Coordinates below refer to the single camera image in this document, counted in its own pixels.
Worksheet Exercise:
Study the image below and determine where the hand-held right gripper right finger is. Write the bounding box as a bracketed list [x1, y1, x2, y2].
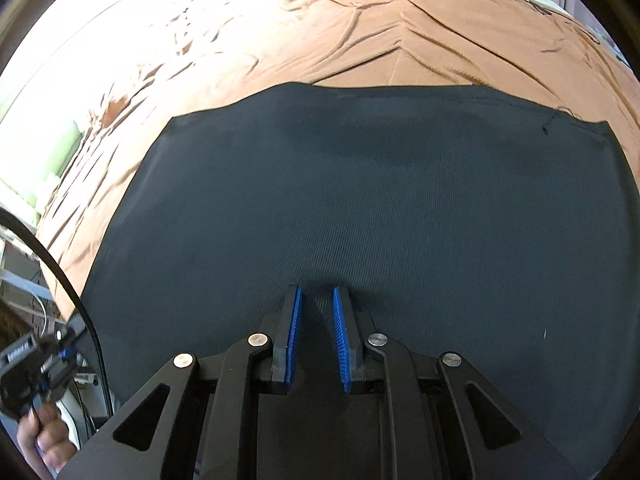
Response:
[332, 285, 583, 480]

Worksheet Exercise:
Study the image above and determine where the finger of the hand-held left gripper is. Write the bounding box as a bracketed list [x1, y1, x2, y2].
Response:
[35, 360, 76, 405]
[50, 327, 85, 361]

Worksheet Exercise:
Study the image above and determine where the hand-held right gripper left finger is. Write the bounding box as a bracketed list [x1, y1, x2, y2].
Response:
[57, 284, 304, 480]

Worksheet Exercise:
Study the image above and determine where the black sleeveless top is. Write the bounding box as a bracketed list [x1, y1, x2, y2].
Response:
[80, 82, 640, 480]

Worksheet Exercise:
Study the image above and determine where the person's left hand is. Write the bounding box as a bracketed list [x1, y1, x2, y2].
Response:
[17, 402, 81, 473]

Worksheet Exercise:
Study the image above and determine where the light green bed sheet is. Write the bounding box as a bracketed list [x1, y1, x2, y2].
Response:
[0, 105, 86, 231]

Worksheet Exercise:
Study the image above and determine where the orange-brown blanket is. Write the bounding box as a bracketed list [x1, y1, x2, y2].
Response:
[35, 0, 631, 286]

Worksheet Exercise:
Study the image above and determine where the thick black cable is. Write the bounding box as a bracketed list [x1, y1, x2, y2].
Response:
[0, 207, 116, 421]

